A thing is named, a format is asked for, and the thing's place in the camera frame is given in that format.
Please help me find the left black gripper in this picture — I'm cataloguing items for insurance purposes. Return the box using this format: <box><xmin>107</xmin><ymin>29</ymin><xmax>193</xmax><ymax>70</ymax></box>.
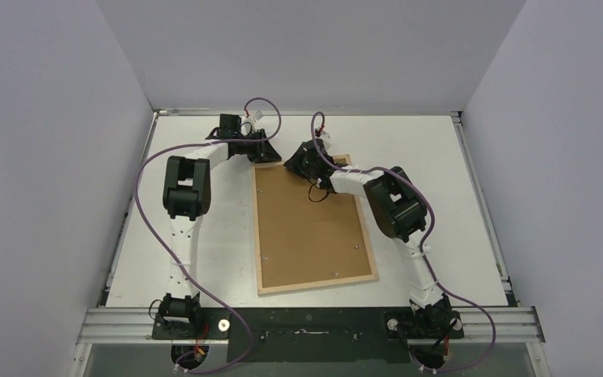
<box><xmin>234</xmin><ymin>130</ymin><xmax>282</xmax><ymax>164</ymax></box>

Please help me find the white wooden picture frame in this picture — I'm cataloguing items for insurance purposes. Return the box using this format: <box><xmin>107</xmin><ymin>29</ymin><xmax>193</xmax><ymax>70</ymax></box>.
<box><xmin>251</xmin><ymin>153</ymin><xmax>379</xmax><ymax>297</ymax></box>

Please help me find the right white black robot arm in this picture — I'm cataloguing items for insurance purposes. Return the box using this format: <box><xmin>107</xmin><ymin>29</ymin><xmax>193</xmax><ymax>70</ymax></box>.
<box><xmin>284</xmin><ymin>139</ymin><xmax>463</xmax><ymax>340</ymax></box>

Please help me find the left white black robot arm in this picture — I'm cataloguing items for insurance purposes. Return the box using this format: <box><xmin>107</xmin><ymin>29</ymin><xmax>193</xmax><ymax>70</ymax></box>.
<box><xmin>155</xmin><ymin>111</ymin><xmax>281</xmax><ymax>339</ymax></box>

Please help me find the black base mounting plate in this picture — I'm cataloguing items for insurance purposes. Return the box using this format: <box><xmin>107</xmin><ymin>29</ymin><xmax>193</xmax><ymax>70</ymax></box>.
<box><xmin>151</xmin><ymin>306</ymin><xmax>464</xmax><ymax>364</ymax></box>

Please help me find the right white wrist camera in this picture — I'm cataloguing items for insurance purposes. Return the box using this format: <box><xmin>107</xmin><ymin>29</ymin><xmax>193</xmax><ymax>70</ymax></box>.
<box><xmin>318</xmin><ymin>130</ymin><xmax>332</xmax><ymax>147</ymax></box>

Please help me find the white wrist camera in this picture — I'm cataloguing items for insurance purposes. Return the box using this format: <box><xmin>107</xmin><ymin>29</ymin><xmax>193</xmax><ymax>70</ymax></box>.
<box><xmin>240</xmin><ymin>111</ymin><xmax>263</xmax><ymax>135</ymax></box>
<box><xmin>318</xmin><ymin>130</ymin><xmax>332</xmax><ymax>147</ymax></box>

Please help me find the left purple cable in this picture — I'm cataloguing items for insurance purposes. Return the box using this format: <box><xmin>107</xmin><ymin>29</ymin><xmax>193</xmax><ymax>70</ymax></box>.
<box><xmin>133</xmin><ymin>97</ymin><xmax>283</xmax><ymax>375</ymax></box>

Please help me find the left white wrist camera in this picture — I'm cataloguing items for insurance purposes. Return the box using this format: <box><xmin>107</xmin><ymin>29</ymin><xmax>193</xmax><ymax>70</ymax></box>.
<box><xmin>240</xmin><ymin>111</ymin><xmax>263</xmax><ymax>135</ymax></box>

